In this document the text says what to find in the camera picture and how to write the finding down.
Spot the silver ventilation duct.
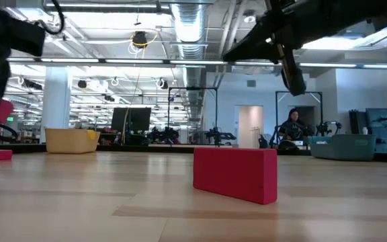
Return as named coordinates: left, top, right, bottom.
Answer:
left=171, top=2, right=208, bottom=125

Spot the grey computer monitor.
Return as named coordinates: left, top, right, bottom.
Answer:
left=365, top=107, right=387, bottom=128

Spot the person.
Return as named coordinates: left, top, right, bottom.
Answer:
left=277, top=108, right=310, bottom=142

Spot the long ceiling light bar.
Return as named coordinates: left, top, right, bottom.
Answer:
left=7, top=57, right=387, bottom=71

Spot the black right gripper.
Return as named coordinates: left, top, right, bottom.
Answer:
left=222, top=0, right=359, bottom=97

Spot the teal plastic bin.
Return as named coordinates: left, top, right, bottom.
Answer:
left=307, top=133, right=378, bottom=162

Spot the black metal frame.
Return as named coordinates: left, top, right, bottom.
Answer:
left=167, top=86, right=219, bottom=146
left=275, top=89, right=324, bottom=142

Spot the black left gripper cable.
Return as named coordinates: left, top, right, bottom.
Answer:
left=32, top=0, right=66, bottom=36

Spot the black ceiling device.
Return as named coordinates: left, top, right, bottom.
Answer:
left=132, top=30, right=148, bottom=48

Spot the large red rectangular block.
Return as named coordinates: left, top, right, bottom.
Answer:
left=192, top=147, right=278, bottom=206

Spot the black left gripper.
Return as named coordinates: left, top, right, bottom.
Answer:
left=0, top=0, right=46, bottom=109

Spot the yellow plastic bin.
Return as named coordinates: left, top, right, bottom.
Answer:
left=44, top=128, right=101, bottom=155

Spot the white building column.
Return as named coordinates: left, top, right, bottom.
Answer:
left=40, top=66, right=72, bottom=144

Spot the white door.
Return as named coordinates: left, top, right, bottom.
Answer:
left=236, top=105, right=265, bottom=149

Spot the black monitor screen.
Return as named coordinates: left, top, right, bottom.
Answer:
left=111, top=107, right=153, bottom=132

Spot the black table edge rail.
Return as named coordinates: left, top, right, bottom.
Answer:
left=0, top=143, right=387, bottom=163

